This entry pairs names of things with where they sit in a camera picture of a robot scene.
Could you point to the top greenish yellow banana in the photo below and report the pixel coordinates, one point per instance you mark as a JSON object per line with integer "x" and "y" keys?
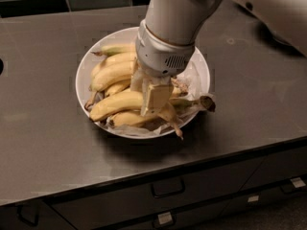
{"x": 114, "y": 49}

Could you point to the dark lower drawer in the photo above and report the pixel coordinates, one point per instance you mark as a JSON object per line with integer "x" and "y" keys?
{"x": 196, "y": 213}

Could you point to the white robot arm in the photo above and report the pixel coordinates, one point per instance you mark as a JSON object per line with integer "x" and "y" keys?
{"x": 166, "y": 39}

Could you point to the dark upper drawer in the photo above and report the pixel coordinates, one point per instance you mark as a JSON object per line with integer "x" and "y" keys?
{"x": 106, "y": 210}

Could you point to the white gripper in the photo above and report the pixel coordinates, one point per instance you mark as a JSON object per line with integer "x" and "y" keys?
{"x": 158, "y": 57}

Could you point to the large white bowl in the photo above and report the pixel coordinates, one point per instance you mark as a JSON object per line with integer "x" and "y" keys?
{"x": 89, "y": 67}

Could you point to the dark left drawer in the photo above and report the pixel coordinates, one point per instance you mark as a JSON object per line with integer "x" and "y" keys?
{"x": 31, "y": 215}

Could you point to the white paper liner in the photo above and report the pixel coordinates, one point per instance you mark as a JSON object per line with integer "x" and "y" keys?
{"x": 187, "y": 115}

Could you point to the dark right drawer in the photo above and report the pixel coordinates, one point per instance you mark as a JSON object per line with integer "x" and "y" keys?
{"x": 279, "y": 166}

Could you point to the large middle yellow banana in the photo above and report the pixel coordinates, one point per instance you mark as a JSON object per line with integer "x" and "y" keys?
{"x": 111, "y": 74}

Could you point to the dark drawer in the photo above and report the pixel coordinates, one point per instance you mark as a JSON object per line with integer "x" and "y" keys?
{"x": 31, "y": 215}
{"x": 106, "y": 210}
{"x": 279, "y": 166}
{"x": 196, "y": 213}

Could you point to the small yellow banana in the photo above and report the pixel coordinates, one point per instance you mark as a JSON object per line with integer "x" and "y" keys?
{"x": 109, "y": 91}

